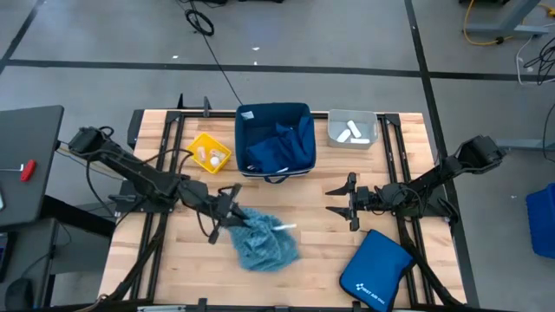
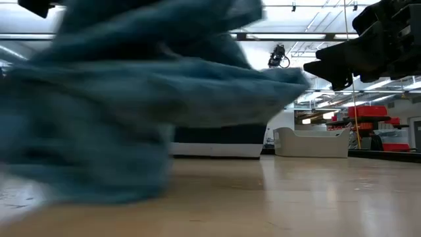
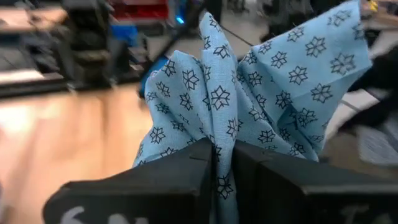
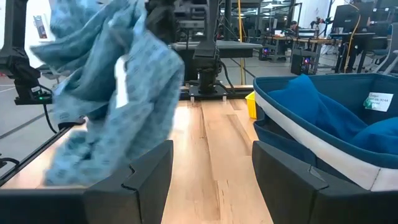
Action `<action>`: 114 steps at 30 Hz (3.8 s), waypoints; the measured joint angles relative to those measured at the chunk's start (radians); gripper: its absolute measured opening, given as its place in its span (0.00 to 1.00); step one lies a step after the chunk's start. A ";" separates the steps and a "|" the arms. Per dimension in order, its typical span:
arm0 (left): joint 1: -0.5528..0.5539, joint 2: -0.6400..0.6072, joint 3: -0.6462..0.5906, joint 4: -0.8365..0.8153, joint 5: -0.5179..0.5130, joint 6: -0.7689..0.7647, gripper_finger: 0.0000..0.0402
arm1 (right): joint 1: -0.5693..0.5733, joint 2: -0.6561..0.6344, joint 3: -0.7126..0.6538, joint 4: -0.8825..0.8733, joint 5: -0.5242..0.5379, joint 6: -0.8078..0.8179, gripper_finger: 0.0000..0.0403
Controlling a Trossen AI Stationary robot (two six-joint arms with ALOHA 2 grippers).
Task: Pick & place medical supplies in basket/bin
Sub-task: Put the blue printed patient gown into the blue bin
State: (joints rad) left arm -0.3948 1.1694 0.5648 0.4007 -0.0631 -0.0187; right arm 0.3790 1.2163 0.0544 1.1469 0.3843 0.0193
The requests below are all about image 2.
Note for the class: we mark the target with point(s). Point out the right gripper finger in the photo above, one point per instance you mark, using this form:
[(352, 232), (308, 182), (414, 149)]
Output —
[(338, 61), (342, 83)]

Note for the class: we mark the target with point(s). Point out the teal patterned hospital gown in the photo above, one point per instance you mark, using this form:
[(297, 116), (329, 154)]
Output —
[(115, 105)]

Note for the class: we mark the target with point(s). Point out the large red storage bin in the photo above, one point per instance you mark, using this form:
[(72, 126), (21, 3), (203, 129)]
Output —
[(367, 111)]

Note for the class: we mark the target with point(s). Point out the grey plastic bin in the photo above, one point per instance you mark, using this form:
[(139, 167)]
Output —
[(312, 143)]

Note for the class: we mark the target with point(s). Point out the small red storage bin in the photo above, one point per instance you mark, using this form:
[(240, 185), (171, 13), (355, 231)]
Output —
[(396, 147)]

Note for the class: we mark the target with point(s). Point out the navy fabric storage bin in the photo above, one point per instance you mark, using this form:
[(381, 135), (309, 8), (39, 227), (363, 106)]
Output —
[(220, 140)]

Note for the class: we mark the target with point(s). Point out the black aluminium table frame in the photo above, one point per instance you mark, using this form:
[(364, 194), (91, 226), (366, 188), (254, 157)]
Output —
[(385, 155)]

